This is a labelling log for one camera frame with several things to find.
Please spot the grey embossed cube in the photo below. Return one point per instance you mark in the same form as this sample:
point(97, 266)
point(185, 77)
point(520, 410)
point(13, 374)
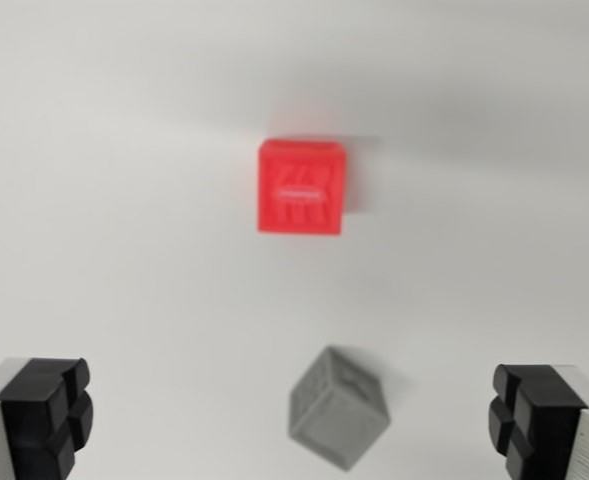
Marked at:
point(336, 412)

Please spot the red embossed cube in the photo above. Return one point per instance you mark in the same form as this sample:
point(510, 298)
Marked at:
point(301, 192)

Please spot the black padded gripper right finger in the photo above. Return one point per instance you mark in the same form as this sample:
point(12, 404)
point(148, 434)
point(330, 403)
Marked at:
point(544, 425)

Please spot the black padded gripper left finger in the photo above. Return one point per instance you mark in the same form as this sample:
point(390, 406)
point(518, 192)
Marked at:
point(34, 425)

